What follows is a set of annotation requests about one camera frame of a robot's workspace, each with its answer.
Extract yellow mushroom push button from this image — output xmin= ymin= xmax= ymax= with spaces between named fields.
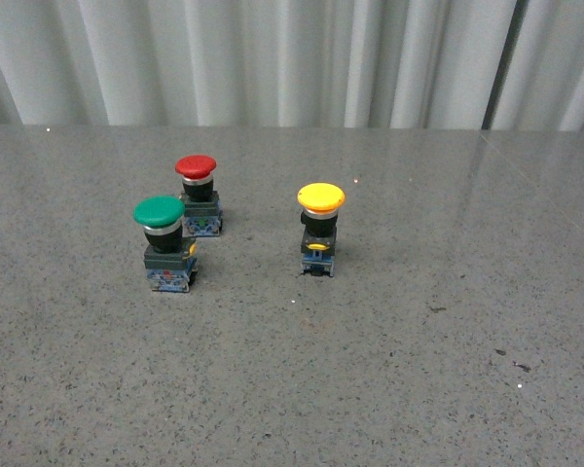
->
xmin=297 ymin=182 xmax=346 ymax=277

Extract red mushroom push button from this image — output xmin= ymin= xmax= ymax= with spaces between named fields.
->
xmin=174 ymin=155 xmax=223 ymax=237

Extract green mushroom push button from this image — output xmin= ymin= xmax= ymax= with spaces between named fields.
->
xmin=133 ymin=196 xmax=198 ymax=293

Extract white pleated curtain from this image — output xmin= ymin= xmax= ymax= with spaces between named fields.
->
xmin=0 ymin=1 xmax=584 ymax=131

